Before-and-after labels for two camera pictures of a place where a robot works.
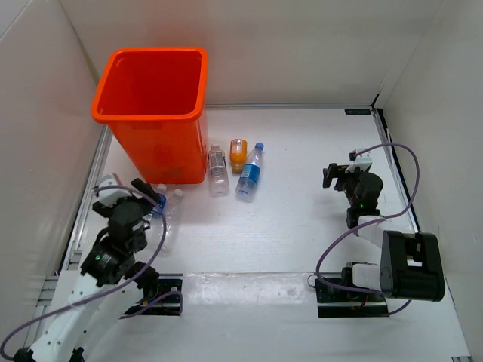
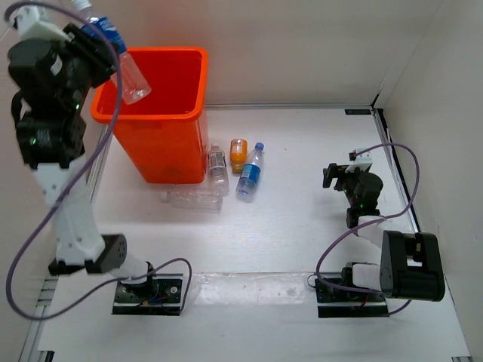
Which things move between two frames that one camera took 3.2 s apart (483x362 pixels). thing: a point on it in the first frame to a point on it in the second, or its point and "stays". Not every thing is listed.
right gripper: x=335 y=170 stays
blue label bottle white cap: x=158 y=209 to x=133 y=86
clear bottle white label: x=218 y=172 stays
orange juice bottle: x=238 y=150 stays
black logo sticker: x=358 y=111 stays
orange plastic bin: x=154 y=98 stays
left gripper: x=107 y=211 to x=88 y=47
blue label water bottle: x=250 y=174 stays
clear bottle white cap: x=170 y=222 to x=205 y=202
